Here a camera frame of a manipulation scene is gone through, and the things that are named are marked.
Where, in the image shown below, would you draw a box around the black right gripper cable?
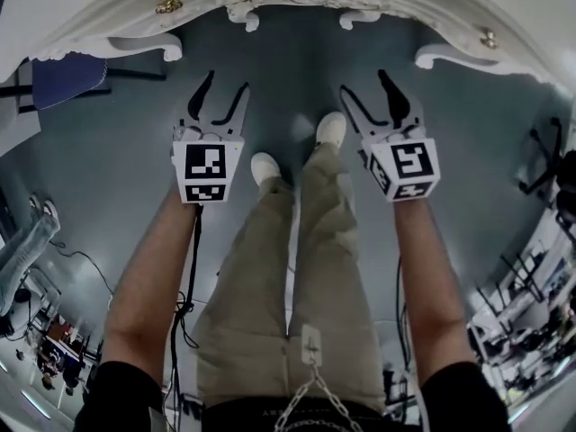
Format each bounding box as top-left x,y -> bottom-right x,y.
393,254 -> 419,380

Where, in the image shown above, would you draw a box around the person's left forearm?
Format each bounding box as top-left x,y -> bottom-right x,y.
103,187 -> 204,380

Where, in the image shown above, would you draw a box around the person's black shirt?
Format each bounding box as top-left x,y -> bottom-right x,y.
79,358 -> 515,432

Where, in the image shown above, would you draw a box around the silver metal chain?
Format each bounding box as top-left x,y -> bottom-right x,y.
273,361 -> 364,432

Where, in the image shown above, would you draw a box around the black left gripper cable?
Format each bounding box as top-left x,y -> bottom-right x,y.
166,203 -> 204,432

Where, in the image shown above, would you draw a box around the black office chair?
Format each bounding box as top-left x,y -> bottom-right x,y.
516,115 -> 576,225

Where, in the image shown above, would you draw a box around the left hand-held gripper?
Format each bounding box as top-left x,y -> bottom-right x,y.
170,69 -> 252,205

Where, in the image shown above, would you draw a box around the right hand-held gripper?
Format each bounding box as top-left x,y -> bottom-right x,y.
337,67 -> 443,203

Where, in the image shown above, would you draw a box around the white hanging tag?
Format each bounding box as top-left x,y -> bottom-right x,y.
300,324 -> 323,366

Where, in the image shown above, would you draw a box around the white carved dresser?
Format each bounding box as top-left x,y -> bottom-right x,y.
0,0 -> 576,90

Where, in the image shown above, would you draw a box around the blue chair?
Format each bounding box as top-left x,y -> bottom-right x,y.
30,55 -> 113,111

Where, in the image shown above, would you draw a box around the person's white right shoe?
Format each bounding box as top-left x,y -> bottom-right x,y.
314,111 -> 348,149

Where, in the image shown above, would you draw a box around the white work desk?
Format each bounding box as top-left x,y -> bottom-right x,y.
466,213 -> 576,404

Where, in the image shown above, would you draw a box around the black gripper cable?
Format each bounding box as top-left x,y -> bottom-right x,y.
393,254 -> 419,380
166,203 -> 204,432

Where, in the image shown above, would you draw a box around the person's khaki trousers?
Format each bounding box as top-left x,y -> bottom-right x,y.
192,140 -> 389,419

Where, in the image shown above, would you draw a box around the person's white left shoe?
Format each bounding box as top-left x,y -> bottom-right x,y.
249,151 -> 283,189

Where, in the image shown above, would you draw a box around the person's white shoe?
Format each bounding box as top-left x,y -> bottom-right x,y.
314,111 -> 348,149
249,151 -> 283,189

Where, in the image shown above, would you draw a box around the person's right forearm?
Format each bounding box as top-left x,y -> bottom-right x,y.
392,195 -> 479,389

